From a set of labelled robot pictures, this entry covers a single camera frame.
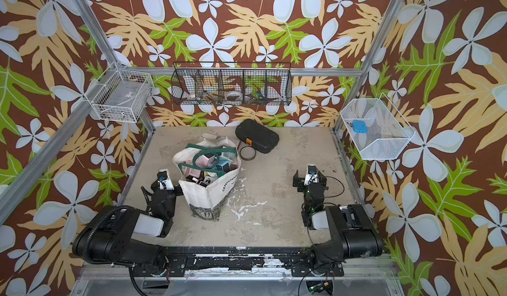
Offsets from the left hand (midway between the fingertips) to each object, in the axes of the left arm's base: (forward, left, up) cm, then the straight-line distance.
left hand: (173, 173), depth 88 cm
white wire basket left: (+26, +23, +23) cm, 42 cm away
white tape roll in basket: (+37, -26, +16) cm, 48 cm away
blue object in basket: (+15, -84, +15) cm, 86 cm away
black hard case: (+29, -39, -6) cm, 48 cm away
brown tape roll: (+21, -33, -12) cm, 41 cm away
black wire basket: (+40, -25, +20) cm, 52 cm away
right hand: (+2, -62, -1) cm, 62 cm away
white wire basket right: (+13, -90, +16) cm, 92 cm away
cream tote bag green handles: (-15, -18, +3) cm, 24 cm away
